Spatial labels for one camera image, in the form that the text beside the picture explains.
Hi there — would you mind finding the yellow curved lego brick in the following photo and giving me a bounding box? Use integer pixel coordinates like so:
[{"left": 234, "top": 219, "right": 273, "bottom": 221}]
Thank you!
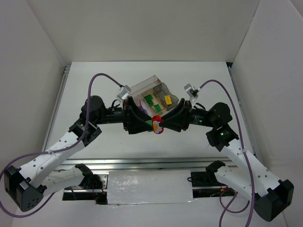
[{"left": 164, "top": 95, "right": 172, "bottom": 105}]

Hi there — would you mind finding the small green lego brick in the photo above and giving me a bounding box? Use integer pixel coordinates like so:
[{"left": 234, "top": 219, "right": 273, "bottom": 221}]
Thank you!
[{"left": 147, "top": 100, "right": 154, "bottom": 106}]

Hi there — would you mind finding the green lego plate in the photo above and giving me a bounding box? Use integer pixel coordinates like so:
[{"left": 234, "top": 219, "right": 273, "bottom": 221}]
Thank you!
[{"left": 153, "top": 104, "right": 162, "bottom": 113}]

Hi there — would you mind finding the purple lego brick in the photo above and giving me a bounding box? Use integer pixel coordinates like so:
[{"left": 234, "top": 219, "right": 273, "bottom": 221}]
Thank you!
[{"left": 139, "top": 106, "right": 148, "bottom": 115}]

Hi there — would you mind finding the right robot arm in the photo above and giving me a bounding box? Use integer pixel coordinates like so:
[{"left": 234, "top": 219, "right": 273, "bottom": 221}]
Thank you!
[{"left": 160, "top": 99, "right": 294, "bottom": 222}]

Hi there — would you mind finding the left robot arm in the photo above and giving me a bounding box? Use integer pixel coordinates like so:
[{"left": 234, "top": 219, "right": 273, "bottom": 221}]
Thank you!
[{"left": 0, "top": 96, "right": 152, "bottom": 212}]

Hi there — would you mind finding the dark grey container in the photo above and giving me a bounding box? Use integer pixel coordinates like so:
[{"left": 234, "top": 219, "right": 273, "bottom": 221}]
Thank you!
[{"left": 153, "top": 83, "right": 179, "bottom": 111}]

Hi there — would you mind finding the clear smoky container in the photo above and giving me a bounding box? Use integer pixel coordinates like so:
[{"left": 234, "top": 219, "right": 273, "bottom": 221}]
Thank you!
[{"left": 129, "top": 75, "right": 162, "bottom": 99}]

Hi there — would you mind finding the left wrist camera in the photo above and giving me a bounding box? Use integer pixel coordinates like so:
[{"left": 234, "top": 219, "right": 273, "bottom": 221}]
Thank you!
[{"left": 116, "top": 85, "right": 131, "bottom": 103}]

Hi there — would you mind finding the aluminium rail frame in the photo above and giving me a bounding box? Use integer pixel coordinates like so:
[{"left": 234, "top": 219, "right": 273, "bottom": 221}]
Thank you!
[{"left": 42, "top": 61, "right": 265, "bottom": 171}]

